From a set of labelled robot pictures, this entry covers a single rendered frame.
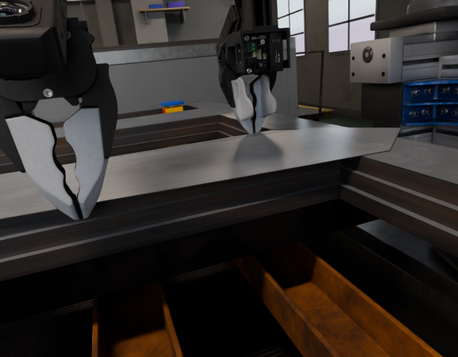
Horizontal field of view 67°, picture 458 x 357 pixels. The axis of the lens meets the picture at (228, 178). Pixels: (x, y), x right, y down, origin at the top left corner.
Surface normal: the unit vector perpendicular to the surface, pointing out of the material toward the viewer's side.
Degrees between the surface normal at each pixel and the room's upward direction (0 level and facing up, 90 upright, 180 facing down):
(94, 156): 90
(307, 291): 0
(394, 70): 90
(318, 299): 0
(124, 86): 90
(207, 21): 90
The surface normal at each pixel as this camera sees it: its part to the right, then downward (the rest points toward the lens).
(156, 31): 0.27, 0.27
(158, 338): -0.10, -0.95
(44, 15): 0.10, -0.71
